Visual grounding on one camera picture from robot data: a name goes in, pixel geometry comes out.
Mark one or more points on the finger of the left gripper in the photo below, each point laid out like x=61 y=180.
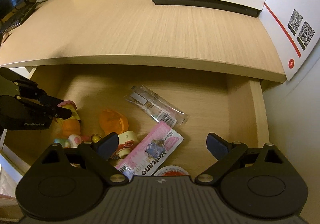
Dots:
x=57 y=112
x=13 y=85

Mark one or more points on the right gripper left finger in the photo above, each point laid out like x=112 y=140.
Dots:
x=96 y=156

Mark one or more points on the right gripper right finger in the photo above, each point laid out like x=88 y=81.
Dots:
x=228 y=156

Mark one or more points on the gold keychain trinket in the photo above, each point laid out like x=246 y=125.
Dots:
x=96 y=138

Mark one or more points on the pink Volcano snack packet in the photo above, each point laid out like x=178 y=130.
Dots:
x=151 y=152

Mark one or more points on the white desk drawer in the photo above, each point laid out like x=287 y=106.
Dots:
x=196 y=103

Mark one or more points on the clear plastic packet with barcode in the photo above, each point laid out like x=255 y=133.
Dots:
x=156 y=107

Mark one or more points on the teal toy case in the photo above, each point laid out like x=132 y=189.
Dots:
x=65 y=143

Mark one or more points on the red white keychain charm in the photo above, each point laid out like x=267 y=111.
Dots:
x=127 y=142

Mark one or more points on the small mushroom toy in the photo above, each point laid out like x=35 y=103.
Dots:
x=74 y=140

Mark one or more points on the white leaflet with QR codes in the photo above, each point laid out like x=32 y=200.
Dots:
x=293 y=26

